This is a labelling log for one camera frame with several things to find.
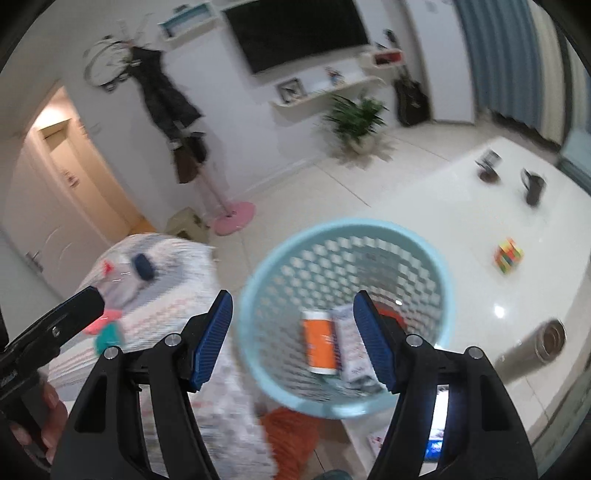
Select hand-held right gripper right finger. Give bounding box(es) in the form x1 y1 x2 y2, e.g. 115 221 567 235
353 291 539 480

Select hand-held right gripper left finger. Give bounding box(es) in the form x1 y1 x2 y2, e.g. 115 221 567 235
50 290 234 480

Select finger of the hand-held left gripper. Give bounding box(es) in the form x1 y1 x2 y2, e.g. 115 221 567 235
7 286 106 365

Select white printed packet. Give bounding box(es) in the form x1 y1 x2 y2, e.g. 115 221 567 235
330 305 389 393

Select orange plastic bag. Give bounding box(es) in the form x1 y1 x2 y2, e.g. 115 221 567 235
372 301 404 326

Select orange paper cup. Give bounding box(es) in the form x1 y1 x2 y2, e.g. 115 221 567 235
301 310 340 376

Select clear bottle with blue cap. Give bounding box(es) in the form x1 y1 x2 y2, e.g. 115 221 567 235
99 251 155 310

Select light blue plastic basket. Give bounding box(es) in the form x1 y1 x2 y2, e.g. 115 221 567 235
238 219 455 418

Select person's left hand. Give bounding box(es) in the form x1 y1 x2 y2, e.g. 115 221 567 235
39 383 70 454

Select pink label bottle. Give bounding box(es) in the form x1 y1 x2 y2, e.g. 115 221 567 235
88 311 125 354

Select white room door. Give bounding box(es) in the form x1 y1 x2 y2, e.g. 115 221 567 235
0 134 109 296

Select white coat rack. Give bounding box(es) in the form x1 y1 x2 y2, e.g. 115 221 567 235
117 14 256 236

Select white hallway door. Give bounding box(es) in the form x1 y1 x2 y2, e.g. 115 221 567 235
46 134 125 241

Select steel thermos bottle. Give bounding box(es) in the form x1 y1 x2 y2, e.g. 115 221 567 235
496 318 568 384

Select colourful puzzle cube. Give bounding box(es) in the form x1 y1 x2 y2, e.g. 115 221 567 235
493 237 525 275

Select brown hanging bag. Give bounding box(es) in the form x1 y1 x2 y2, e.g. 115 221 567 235
173 138 204 184

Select black small hanging bag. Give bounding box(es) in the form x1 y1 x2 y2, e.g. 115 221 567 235
182 131 208 162

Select small glass jar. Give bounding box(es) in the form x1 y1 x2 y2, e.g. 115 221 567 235
475 150 502 183

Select black mug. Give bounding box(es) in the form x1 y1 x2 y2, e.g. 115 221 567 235
521 167 548 208

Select green potted plant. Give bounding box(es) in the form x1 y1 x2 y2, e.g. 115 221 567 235
321 92 391 155

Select black guitar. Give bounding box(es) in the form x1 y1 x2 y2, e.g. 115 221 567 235
392 65 430 126

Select black coat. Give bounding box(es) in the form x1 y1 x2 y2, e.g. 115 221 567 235
131 45 204 144

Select white red box shelf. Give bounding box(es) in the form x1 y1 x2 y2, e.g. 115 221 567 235
361 48 407 70

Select blue white striped curtain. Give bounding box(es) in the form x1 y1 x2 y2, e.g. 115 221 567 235
455 0 585 144

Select blue white box shelf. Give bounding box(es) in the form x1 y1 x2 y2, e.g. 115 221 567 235
158 2 222 49

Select low white wall shelf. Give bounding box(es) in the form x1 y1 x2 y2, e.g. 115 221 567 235
270 76 384 109

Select panda wall clock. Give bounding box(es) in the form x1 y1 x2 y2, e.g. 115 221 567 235
83 36 132 93

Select butterfly picture frame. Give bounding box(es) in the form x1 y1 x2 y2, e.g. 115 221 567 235
277 78 308 102

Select black wall television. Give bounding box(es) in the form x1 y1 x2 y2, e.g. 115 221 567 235
223 0 371 75

